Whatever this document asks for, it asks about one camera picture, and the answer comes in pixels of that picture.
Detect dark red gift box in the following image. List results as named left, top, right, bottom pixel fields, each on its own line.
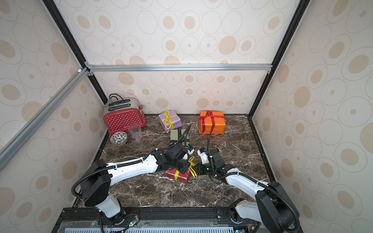
left=165, top=169, right=190, bottom=184

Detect yellow ribbon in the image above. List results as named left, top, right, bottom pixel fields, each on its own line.
left=162, top=110, right=177, bottom=130
left=188, top=156, right=198, bottom=178

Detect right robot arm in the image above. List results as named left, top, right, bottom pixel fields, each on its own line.
left=198, top=137, right=302, bottom=233

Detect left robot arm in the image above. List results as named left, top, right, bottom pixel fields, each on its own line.
left=71, top=126, right=193, bottom=218

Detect green gift box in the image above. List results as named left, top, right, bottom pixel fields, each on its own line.
left=170, top=129, right=178, bottom=144

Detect black ribbon on green box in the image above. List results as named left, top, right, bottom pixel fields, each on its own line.
left=177, top=129, right=189, bottom=147

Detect yellow ribbon on purple box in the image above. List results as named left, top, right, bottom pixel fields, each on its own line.
left=162, top=110, right=177, bottom=130

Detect purple gift box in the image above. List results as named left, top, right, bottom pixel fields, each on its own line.
left=158, top=110, right=182, bottom=133

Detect orange gift box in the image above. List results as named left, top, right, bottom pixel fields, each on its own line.
left=198, top=110, right=226, bottom=135

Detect red ribbon on orange box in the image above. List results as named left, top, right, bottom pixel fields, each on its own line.
left=199, top=111, right=225, bottom=134

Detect clear plastic cup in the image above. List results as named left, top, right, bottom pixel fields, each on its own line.
left=128, top=124, right=142, bottom=140

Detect patterned ceramic bowl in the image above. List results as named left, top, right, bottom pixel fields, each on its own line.
left=110, top=131, right=128, bottom=146

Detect red polka dot toaster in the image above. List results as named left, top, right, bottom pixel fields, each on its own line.
left=104, top=93, right=146, bottom=135

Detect horizontal aluminium bar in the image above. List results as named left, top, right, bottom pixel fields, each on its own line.
left=88, top=64, right=272, bottom=72

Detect diagonal aluminium bar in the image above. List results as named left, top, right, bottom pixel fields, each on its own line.
left=1, top=68, right=88, bottom=170

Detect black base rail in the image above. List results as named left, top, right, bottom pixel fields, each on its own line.
left=52, top=207, right=266, bottom=233

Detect black frame post right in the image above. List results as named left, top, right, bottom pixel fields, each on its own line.
left=248, top=0, right=310, bottom=119

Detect black frame post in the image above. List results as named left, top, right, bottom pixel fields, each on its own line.
left=248, top=0, right=310, bottom=119
left=42, top=0, right=108, bottom=104

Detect black frame post left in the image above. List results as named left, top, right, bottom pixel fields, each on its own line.
left=42, top=0, right=108, bottom=104

